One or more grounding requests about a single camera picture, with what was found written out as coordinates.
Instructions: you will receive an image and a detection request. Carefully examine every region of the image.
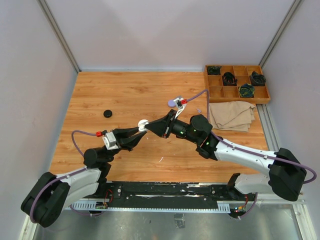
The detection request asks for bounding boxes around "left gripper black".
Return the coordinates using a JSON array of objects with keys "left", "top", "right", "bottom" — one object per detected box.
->
[{"left": 103, "top": 126, "right": 147, "bottom": 163}]

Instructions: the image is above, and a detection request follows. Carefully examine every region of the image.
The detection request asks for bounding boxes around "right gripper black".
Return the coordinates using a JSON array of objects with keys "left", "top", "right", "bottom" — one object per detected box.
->
[{"left": 144, "top": 109, "right": 200, "bottom": 144}]

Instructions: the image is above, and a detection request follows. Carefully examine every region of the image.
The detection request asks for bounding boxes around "white earbud charging case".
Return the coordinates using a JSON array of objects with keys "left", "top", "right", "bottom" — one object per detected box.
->
[{"left": 137, "top": 119, "right": 149, "bottom": 132}]

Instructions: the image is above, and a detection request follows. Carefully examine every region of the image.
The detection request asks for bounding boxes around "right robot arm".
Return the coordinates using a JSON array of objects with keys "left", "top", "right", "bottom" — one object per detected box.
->
[{"left": 144, "top": 110, "right": 307, "bottom": 202}]

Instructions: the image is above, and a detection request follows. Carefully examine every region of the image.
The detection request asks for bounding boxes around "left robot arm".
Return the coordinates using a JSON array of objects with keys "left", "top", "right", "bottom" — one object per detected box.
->
[{"left": 20, "top": 126, "right": 147, "bottom": 228}]

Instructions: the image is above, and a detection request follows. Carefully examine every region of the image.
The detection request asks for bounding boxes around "purple earbud charging case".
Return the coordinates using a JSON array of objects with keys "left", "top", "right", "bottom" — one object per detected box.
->
[{"left": 167, "top": 99, "right": 176, "bottom": 108}]

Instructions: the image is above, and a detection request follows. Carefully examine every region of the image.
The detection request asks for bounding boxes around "black earbud charging case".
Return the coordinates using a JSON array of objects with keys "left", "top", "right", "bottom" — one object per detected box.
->
[{"left": 103, "top": 109, "right": 113, "bottom": 118}]

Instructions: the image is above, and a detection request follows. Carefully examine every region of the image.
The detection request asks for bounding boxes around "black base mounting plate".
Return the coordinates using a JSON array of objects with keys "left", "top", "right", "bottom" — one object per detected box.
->
[{"left": 85, "top": 181, "right": 255, "bottom": 212}]

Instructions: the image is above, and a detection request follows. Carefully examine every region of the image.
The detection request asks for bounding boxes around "rolled dark tie top-left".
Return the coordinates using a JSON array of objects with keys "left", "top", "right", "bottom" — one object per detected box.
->
[{"left": 206, "top": 65, "right": 222, "bottom": 76}]

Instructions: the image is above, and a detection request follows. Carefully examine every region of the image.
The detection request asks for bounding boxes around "beige folded cloth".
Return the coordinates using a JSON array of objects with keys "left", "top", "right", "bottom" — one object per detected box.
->
[{"left": 209, "top": 101, "right": 256, "bottom": 133}]

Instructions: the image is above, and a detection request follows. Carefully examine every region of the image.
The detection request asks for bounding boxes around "rolled black tie centre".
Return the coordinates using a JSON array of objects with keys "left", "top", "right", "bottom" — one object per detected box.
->
[{"left": 222, "top": 72, "right": 238, "bottom": 86}]

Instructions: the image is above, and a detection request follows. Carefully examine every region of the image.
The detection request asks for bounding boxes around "rolled black tie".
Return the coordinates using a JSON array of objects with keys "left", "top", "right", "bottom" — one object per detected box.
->
[
  {"left": 222, "top": 72, "right": 238, "bottom": 86},
  {"left": 250, "top": 71, "right": 266, "bottom": 87}
]

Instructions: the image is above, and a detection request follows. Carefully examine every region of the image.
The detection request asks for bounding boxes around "rolled blue patterned tie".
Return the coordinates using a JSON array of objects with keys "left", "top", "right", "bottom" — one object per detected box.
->
[{"left": 238, "top": 83, "right": 255, "bottom": 98}]

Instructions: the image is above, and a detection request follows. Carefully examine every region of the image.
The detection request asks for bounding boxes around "rolled black tie right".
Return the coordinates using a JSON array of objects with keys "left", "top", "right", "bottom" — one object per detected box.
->
[{"left": 250, "top": 71, "right": 266, "bottom": 87}]

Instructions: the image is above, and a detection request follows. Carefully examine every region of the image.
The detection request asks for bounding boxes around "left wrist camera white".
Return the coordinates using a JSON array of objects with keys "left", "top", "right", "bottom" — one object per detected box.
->
[{"left": 102, "top": 131, "right": 121, "bottom": 151}]

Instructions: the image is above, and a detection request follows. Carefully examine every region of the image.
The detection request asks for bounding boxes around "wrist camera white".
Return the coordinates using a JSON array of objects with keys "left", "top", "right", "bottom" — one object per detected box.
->
[
  {"left": 102, "top": 131, "right": 121, "bottom": 151},
  {"left": 173, "top": 96, "right": 188, "bottom": 119}
]

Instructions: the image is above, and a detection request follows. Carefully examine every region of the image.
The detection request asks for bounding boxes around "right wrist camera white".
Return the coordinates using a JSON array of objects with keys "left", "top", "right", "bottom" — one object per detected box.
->
[{"left": 173, "top": 96, "right": 188, "bottom": 119}]

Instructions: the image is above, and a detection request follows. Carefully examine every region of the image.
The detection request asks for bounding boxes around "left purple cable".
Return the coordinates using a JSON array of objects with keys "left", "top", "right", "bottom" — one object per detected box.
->
[{"left": 29, "top": 129, "right": 106, "bottom": 225}]

